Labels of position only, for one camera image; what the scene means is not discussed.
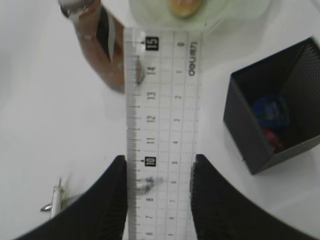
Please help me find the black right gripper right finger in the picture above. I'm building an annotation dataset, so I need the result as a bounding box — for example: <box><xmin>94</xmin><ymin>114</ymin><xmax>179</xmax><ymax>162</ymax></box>
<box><xmin>190</xmin><ymin>154</ymin><xmax>313</xmax><ymax>240</ymax></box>

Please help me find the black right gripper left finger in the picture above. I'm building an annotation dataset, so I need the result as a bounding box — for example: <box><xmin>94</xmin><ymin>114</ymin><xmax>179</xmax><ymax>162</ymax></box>
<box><xmin>19</xmin><ymin>155</ymin><xmax>128</xmax><ymax>240</ymax></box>

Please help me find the beige grip pen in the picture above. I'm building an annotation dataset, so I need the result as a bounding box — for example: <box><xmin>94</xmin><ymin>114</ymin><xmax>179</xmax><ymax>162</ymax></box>
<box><xmin>40</xmin><ymin>177</ymin><xmax>68</xmax><ymax>219</ymax></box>

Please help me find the white patterned pen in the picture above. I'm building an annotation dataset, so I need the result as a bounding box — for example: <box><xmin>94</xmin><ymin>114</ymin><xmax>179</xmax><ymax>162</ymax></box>
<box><xmin>135</xmin><ymin>176</ymin><xmax>164</xmax><ymax>196</ymax></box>

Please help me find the blue pencil sharpener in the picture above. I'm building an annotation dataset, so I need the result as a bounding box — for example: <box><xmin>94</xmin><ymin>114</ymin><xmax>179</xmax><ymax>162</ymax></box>
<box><xmin>251</xmin><ymin>95</ymin><xmax>291</xmax><ymax>130</ymax></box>

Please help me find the clear plastic ruler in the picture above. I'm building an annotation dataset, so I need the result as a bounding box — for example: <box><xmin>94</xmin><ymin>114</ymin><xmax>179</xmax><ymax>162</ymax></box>
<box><xmin>124</xmin><ymin>28</ymin><xmax>202</xmax><ymax>240</ymax></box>

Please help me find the brown coffee bottle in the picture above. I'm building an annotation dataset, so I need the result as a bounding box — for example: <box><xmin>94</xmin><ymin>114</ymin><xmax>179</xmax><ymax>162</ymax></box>
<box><xmin>58</xmin><ymin>0</ymin><xmax>125</xmax><ymax>93</ymax></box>

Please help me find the sugared bread roll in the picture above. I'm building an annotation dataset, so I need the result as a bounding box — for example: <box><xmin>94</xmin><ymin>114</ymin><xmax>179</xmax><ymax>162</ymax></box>
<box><xmin>167</xmin><ymin>0</ymin><xmax>203</xmax><ymax>18</ymax></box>

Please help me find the black mesh pen holder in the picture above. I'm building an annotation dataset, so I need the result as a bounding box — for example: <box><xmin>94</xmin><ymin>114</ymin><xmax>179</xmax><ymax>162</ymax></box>
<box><xmin>223</xmin><ymin>37</ymin><xmax>320</xmax><ymax>175</ymax></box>

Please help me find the green wavy glass plate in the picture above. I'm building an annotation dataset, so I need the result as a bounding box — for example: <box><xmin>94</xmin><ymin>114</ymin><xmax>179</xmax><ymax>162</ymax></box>
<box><xmin>129</xmin><ymin>0</ymin><xmax>271</xmax><ymax>33</ymax></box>

